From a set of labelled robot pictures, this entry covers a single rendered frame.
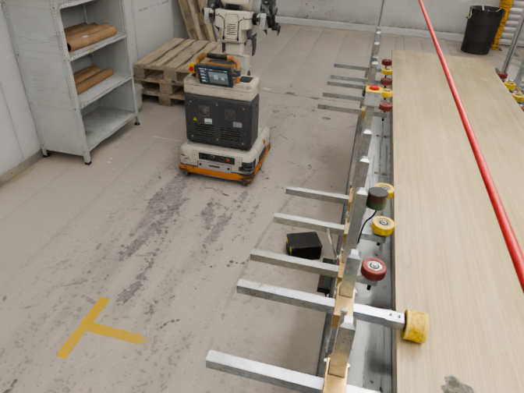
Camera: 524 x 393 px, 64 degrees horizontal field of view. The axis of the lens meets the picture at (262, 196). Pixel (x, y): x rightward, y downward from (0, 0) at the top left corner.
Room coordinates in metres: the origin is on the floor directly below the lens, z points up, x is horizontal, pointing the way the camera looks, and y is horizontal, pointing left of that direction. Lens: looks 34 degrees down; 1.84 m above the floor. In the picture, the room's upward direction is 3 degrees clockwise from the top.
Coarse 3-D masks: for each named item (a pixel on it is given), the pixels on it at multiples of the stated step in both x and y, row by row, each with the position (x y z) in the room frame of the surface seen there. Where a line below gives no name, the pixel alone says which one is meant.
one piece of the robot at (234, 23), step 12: (216, 12) 3.36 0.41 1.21; (228, 12) 3.34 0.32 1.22; (240, 12) 3.32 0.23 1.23; (252, 12) 3.38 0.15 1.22; (216, 24) 3.35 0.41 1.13; (228, 24) 3.33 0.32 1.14; (240, 24) 3.31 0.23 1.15; (252, 24) 3.38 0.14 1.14; (228, 36) 3.32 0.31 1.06; (240, 36) 3.31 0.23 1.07; (228, 48) 3.37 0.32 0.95; (240, 48) 3.36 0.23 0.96; (240, 60) 3.36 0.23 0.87
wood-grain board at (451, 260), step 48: (432, 96) 2.68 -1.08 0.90; (480, 96) 2.73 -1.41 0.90; (432, 144) 1.96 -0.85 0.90; (480, 144) 1.99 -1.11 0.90; (432, 192) 1.50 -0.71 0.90; (480, 192) 1.52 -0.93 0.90; (432, 240) 1.18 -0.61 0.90; (480, 240) 1.19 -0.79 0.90; (432, 288) 0.94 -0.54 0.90; (480, 288) 0.95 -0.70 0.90; (432, 336) 0.76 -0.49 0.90; (480, 336) 0.77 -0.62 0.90; (432, 384) 0.61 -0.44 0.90; (480, 384) 0.62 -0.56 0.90
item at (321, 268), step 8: (256, 256) 1.10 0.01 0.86; (264, 256) 1.09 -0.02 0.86; (272, 256) 1.09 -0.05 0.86; (280, 256) 1.10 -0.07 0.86; (288, 256) 1.10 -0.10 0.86; (280, 264) 1.08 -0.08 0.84; (288, 264) 1.07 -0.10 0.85; (296, 264) 1.06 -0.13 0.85; (304, 264) 1.06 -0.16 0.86; (312, 264) 1.06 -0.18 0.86; (320, 264) 1.06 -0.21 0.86; (328, 264) 1.06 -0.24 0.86; (312, 272) 1.05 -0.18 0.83; (320, 272) 1.05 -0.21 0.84; (328, 272) 1.04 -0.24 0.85; (336, 272) 1.03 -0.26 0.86; (360, 272) 1.04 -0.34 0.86; (360, 280) 1.02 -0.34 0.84; (368, 280) 1.01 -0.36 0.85
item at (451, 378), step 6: (444, 378) 0.63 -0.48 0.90; (450, 378) 0.62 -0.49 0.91; (456, 378) 0.62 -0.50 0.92; (450, 384) 0.61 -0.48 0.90; (456, 384) 0.61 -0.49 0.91; (462, 384) 0.61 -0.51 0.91; (444, 390) 0.59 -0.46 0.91; (450, 390) 0.59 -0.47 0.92; (456, 390) 0.60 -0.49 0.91; (462, 390) 0.59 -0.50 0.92; (468, 390) 0.60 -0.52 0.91
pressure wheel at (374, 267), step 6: (366, 258) 1.05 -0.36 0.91; (372, 258) 1.06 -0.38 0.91; (366, 264) 1.02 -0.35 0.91; (372, 264) 1.03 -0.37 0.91; (378, 264) 1.03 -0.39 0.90; (384, 264) 1.03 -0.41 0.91; (360, 270) 1.03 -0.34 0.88; (366, 270) 1.00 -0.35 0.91; (372, 270) 1.00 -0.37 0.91; (378, 270) 1.00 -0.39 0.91; (384, 270) 1.00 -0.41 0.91; (366, 276) 0.99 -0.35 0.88; (372, 276) 0.99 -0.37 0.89; (378, 276) 0.98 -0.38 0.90; (384, 276) 1.00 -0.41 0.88; (366, 288) 1.02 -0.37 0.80
